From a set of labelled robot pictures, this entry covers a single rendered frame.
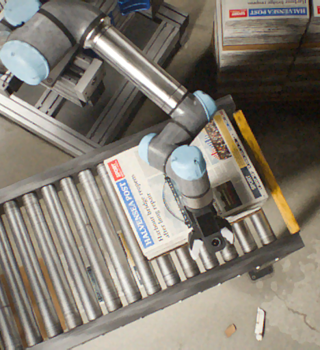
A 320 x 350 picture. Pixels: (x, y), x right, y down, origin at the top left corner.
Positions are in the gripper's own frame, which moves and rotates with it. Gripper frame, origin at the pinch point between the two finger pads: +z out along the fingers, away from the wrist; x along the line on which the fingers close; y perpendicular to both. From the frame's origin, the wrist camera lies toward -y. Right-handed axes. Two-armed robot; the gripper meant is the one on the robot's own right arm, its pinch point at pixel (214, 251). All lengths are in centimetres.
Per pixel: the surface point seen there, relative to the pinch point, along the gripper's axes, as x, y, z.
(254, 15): -47, 69, -20
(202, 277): 4.7, 7.1, 20.0
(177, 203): 4.2, 12.1, -10.1
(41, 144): 47, 128, 41
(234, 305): -9, 37, 95
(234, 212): -9.1, 5.1, -5.7
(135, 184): 12.7, 20.1, -15.0
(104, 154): 18, 49, -5
